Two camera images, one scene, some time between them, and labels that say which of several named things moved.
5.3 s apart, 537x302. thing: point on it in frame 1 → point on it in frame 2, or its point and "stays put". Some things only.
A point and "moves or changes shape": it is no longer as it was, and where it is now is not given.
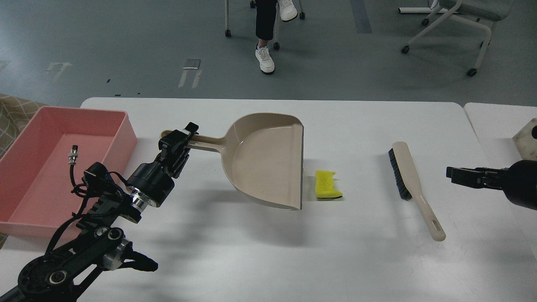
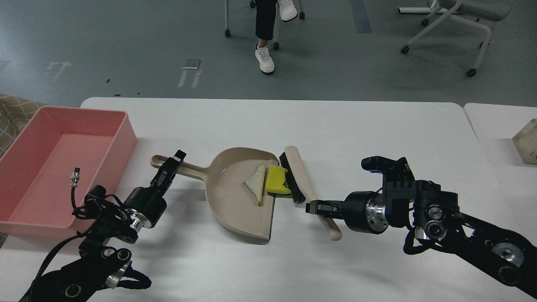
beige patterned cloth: (15, 113) stays put
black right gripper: (519, 181) → (364, 211)
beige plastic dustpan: (263, 154) → (232, 203)
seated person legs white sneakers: (266, 14) stays put
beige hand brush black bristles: (409, 187) moves or changes shape
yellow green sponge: (324, 187) → (276, 177)
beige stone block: (525, 143) stays put
